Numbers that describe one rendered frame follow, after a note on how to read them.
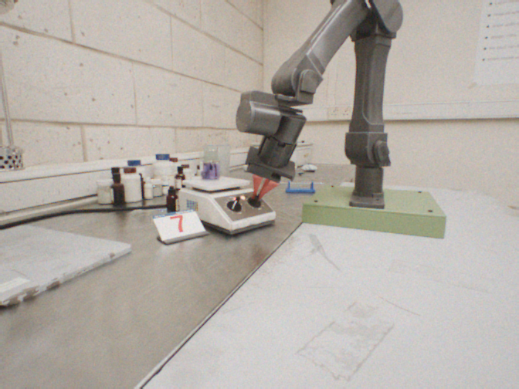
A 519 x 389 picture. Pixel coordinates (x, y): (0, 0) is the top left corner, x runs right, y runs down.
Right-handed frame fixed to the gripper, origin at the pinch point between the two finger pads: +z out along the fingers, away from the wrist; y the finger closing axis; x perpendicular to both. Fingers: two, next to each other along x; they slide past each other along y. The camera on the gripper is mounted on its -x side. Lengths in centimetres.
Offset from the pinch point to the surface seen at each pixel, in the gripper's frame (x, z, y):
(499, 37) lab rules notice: -135, -59, -103
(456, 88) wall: -131, -30, -98
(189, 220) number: 8.1, 5.9, 11.6
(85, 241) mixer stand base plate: 17.9, 9.7, 27.1
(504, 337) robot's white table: 36.1, -16.9, -22.9
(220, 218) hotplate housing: 8.1, 2.7, 6.0
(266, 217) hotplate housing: 3.6, 2.0, -3.4
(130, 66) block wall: -53, 1, 52
